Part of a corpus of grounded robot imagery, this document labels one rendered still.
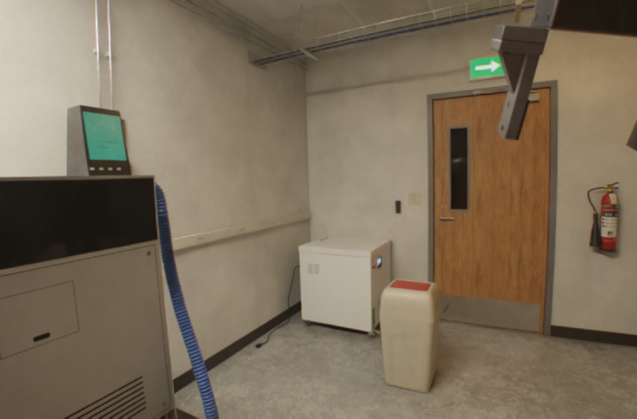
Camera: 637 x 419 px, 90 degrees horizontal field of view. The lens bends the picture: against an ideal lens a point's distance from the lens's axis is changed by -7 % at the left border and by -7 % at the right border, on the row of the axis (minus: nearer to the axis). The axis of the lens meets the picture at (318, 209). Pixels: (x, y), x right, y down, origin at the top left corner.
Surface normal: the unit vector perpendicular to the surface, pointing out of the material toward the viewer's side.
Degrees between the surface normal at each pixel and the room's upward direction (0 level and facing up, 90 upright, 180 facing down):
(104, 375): 90
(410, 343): 93
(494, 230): 90
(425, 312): 85
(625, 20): 113
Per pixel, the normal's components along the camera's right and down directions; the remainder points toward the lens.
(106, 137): 0.88, -0.15
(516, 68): -0.18, 0.48
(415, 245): -0.47, 0.09
